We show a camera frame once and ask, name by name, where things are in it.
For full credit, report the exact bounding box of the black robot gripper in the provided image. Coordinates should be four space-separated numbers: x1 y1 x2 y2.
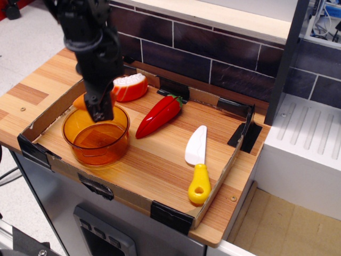
44 1 123 123

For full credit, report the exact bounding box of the orange toy carrot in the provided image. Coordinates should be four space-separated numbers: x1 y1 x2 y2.
72 92 116 110

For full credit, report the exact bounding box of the transparent orange plastic pot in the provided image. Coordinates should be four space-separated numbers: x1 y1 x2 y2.
62 106 130 166

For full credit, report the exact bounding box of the cardboard fence with black tape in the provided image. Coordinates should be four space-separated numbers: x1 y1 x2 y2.
14 52 270 244

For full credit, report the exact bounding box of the toy salmon sushi piece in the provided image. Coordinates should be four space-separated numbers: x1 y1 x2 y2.
112 73 148 102

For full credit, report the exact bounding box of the red toy chili pepper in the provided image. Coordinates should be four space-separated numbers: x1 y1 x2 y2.
135 94 183 139

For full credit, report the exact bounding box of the white yellow toy knife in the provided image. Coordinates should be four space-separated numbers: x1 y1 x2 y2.
185 125 211 205

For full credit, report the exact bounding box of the grey toy oven control panel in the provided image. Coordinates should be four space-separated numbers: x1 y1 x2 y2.
74 206 137 256

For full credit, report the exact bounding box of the white toy sink drainboard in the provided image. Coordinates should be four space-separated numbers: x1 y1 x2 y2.
255 94 340 220

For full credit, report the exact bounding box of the grey vertical post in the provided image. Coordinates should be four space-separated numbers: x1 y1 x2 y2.
264 0 310 126

